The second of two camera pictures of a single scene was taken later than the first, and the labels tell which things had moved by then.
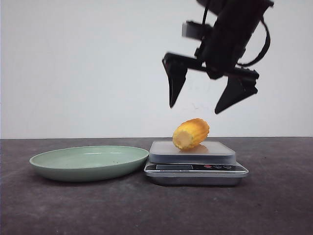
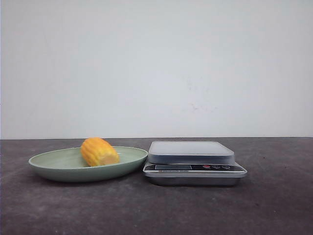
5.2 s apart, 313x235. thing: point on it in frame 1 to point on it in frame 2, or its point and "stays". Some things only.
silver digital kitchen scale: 210,163 stays
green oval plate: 87,163 stays
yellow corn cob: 190,133 to 96,151
